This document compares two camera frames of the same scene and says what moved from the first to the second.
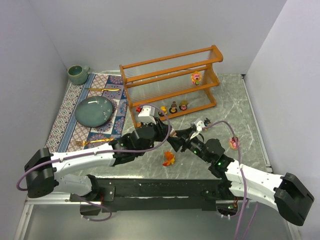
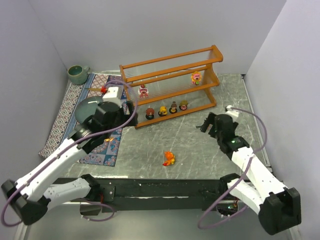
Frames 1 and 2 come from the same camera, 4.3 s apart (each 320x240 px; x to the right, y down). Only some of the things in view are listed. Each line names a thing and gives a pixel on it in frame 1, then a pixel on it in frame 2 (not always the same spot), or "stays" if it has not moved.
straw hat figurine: [183, 105] stays
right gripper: [186, 139] → [212, 124]
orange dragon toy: [169, 158] stays
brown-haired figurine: [173, 109] stays
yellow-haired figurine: [164, 109] stays
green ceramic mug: [78, 74] stays
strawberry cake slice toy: [173, 134] → [143, 91]
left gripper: [160, 125] → [130, 113]
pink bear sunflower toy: [195, 77] stays
